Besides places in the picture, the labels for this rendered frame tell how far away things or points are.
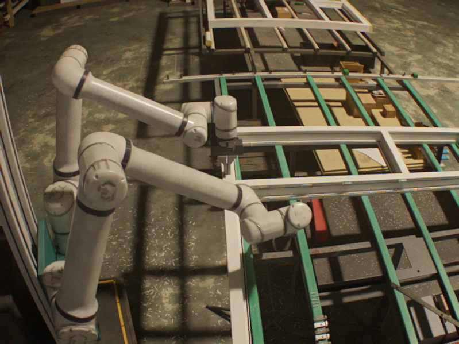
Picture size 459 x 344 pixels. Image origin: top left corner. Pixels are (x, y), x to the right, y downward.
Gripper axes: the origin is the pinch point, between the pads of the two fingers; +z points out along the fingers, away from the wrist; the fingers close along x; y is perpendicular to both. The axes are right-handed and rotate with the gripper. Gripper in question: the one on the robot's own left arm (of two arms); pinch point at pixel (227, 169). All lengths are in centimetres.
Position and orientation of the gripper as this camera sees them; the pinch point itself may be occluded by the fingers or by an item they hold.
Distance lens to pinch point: 220.2
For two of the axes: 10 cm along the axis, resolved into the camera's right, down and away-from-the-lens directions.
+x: -10.0, 0.4, -0.1
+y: -0.3, -6.0, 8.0
